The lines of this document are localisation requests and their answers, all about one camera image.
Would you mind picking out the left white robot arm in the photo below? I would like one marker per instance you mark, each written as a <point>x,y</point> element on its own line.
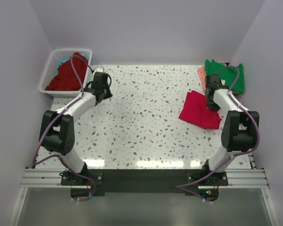
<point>57,132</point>

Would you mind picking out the dark red t-shirt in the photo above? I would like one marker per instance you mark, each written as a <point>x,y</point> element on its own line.
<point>66,80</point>

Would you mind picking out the folded green t-shirt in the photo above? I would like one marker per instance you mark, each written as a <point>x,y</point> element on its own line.
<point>227,74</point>

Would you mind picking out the aluminium rail frame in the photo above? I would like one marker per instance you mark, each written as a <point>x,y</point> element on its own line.
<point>144,134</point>

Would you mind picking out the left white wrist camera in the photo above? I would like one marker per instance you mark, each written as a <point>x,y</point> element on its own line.
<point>99,70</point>

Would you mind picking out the white plastic laundry basket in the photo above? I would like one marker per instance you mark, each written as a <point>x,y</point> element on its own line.
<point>51,69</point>

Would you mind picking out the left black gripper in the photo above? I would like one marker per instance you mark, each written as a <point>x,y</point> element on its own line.
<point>108,94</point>

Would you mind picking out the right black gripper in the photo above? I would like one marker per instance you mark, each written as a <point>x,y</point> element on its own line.
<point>210,106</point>

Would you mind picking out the pink red t-shirt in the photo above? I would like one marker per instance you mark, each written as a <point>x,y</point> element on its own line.
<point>196,112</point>

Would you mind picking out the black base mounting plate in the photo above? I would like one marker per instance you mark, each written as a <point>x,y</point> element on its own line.
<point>98,182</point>

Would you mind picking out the folded peach t-shirt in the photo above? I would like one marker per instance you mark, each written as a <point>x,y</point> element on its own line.
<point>202,76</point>

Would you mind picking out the light blue t-shirt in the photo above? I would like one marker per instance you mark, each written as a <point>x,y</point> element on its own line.
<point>66,59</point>

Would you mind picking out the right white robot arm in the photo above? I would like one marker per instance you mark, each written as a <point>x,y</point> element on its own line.
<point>240,133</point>

